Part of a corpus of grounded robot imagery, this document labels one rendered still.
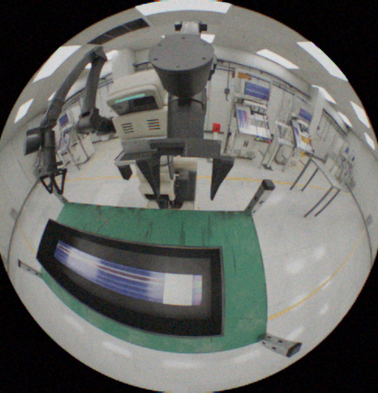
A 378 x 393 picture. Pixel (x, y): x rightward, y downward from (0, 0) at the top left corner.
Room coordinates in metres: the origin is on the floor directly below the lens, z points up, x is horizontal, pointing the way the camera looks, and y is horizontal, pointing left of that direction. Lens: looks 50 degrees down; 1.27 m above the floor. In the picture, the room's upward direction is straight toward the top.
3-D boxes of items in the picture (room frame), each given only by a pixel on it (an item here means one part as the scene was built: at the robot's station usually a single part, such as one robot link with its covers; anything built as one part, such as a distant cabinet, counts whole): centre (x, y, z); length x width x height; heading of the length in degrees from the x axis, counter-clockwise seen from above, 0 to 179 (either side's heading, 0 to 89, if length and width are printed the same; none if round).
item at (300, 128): (2.28, -2.69, 0.65); 1.01 x 0.73 x 1.29; 178
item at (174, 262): (-0.02, 0.23, 1.01); 0.57 x 0.17 x 0.11; 88
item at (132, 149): (0.47, 0.21, 0.99); 0.28 x 0.16 x 0.22; 88
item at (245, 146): (2.52, -1.23, 0.31); 0.70 x 0.65 x 0.62; 88
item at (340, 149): (2.34, -6.23, 0.95); 1.36 x 0.82 x 1.90; 178
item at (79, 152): (2.68, 3.47, 0.95); 1.36 x 0.82 x 1.90; 178
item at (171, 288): (-0.02, 0.23, 0.98); 0.51 x 0.07 x 0.03; 88
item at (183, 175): (0.59, 0.14, 0.68); 0.28 x 0.27 x 0.25; 88
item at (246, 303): (0.00, 0.23, 0.55); 0.91 x 0.46 x 1.10; 88
